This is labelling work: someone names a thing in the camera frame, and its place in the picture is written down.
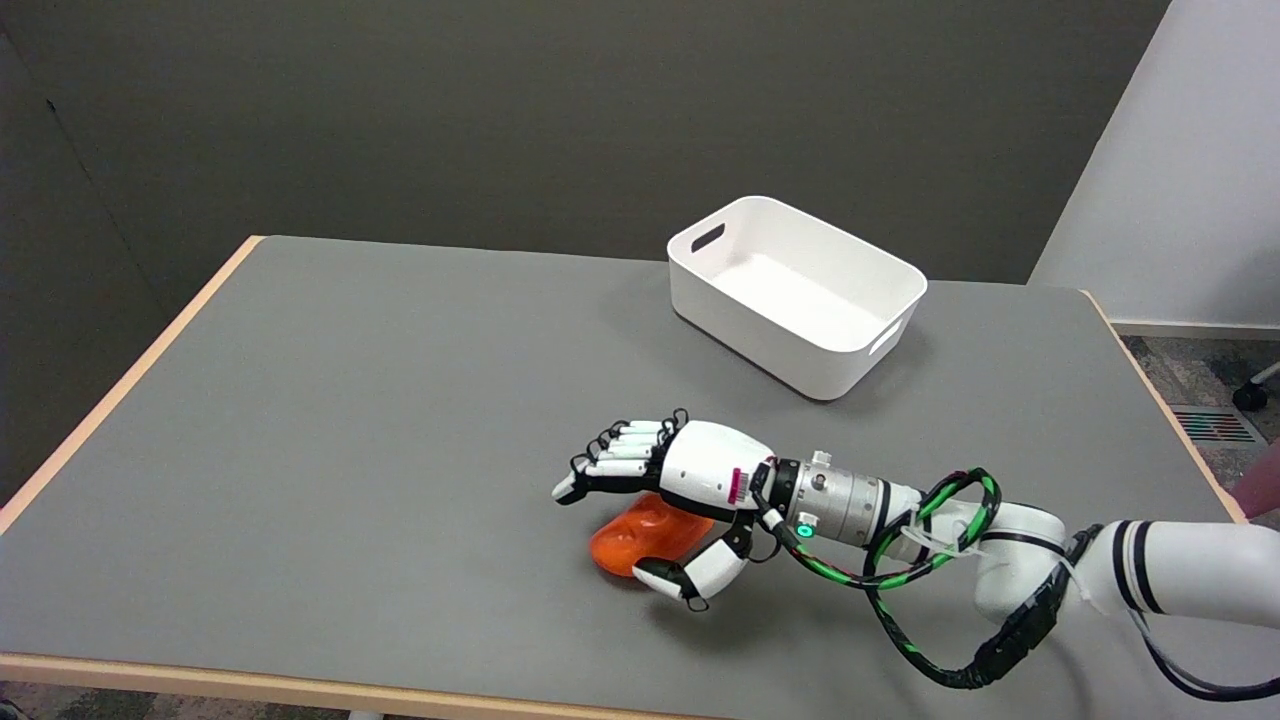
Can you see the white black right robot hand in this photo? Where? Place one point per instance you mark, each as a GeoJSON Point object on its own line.
{"type": "Point", "coordinates": [710, 465]}

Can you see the white plastic storage bin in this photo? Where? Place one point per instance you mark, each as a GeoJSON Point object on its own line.
{"type": "Point", "coordinates": [790, 300]}

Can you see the black chair caster wheel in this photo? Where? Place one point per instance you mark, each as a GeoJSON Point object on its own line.
{"type": "Point", "coordinates": [1252, 393]}

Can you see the pink blurry object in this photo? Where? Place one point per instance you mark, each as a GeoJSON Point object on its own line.
{"type": "Point", "coordinates": [1262, 485]}

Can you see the floor vent grille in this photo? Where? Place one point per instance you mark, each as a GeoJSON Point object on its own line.
{"type": "Point", "coordinates": [1212, 426]}

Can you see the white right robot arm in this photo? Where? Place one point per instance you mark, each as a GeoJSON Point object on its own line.
{"type": "Point", "coordinates": [1190, 570]}

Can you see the orange plastic mango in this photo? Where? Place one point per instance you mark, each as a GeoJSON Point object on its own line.
{"type": "Point", "coordinates": [640, 535]}

